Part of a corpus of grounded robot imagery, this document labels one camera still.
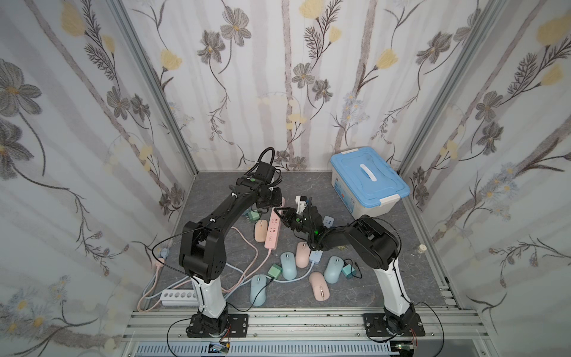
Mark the blue power strip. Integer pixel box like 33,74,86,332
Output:
308,216,335,264

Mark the pink power strip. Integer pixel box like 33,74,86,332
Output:
265,208,281,250

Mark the pink mouse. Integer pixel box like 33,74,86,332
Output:
309,272,330,301
295,242,311,269
254,220,269,242

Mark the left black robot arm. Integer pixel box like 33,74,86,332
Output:
178,162,282,338

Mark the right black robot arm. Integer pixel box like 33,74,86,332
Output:
274,198,419,336

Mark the blue mouse middle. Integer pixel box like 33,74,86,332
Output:
280,252,297,281

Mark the blue mouse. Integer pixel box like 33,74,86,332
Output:
280,252,297,281
324,256,344,284
250,275,269,307

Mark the blue mouse right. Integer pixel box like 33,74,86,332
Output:
324,256,344,284

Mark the pink mouse front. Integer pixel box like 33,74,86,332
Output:
309,272,330,301

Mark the blue mouse front left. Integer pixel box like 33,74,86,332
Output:
250,275,269,307

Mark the light green loose charger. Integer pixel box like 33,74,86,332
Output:
268,264,283,280

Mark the blue lid storage box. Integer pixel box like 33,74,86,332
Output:
330,147,410,219

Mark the white power strip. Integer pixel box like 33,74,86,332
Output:
160,289,199,306

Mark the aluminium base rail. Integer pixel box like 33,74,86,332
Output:
119,307,498,356

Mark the pink power strip cable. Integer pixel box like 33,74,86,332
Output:
136,226,274,312

